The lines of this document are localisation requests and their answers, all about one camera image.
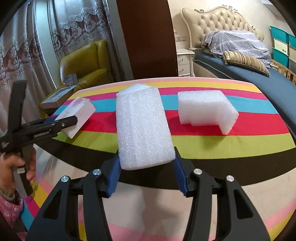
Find yellow leather armchair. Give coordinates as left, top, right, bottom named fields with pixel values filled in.
left=60, top=40, right=114, bottom=92

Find white nightstand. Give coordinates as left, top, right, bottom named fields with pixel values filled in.
left=177, top=49, right=195, bottom=77

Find person's left hand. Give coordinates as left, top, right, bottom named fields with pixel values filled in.
left=1, top=148, right=36, bottom=197

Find teal storage bin top-right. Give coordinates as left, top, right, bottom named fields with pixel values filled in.
left=288, top=34, right=296, bottom=49

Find beige storage drawer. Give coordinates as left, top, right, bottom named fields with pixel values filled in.
left=273, top=39, right=288, bottom=55

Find small upright picture box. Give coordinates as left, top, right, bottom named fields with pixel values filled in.
left=63, top=74, right=78, bottom=87

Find teal storage bin top-left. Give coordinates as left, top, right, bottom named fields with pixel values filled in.
left=270, top=26, right=289, bottom=44

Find wooden crib rail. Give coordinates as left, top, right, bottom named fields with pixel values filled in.
left=270, top=59, right=296, bottom=85

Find bed with blue sheet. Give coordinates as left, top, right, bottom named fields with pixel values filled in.
left=194, top=52, right=295, bottom=136

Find gold striped pillow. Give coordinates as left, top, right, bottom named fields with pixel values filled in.
left=222, top=51, right=270, bottom=77

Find white foam block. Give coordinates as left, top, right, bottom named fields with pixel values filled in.
left=116, top=83, right=176, bottom=170

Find teal storage bin lower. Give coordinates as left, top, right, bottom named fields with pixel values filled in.
left=273, top=48, right=289, bottom=68

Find pink pyjama sleeve forearm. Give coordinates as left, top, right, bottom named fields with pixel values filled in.
left=1, top=190, right=27, bottom=240

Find flat game box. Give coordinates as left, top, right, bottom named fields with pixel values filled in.
left=41, top=85, right=75, bottom=109

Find beige lace curtain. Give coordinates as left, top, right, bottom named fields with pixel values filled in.
left=1, top=1, right=118, bottom=129

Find dark wooden door panel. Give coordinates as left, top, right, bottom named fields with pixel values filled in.
left=116, top=0, right=178, bottom=79

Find beige tufted headboard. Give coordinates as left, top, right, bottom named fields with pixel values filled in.
left=180, top=6, right=264, bottom=51

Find lilac striped duvet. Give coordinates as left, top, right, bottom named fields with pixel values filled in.
left=202, top=30, right=271, bottom=68

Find white foam block L-shaped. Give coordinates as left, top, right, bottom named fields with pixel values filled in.
left=178, top=90, right=239, bottom=135

